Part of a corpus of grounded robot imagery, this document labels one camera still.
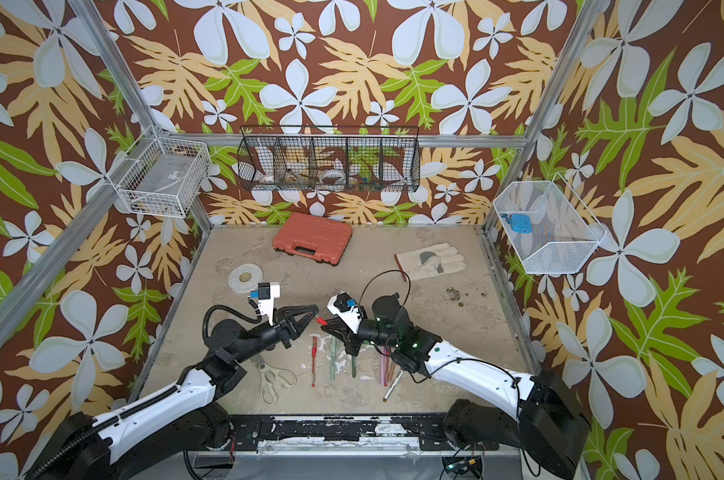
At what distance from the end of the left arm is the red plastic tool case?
0.39 metres

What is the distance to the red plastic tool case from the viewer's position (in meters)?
1.09

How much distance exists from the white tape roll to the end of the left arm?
1.30 feet

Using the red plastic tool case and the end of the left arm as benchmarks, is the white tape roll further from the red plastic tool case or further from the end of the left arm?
the end of the left arm

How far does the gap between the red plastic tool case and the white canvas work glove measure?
23 centimetres

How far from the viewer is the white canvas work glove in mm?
1084

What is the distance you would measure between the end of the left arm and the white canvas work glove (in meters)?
0.47

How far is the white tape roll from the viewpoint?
3.39 ft

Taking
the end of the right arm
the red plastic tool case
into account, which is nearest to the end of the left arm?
the end of the right arm
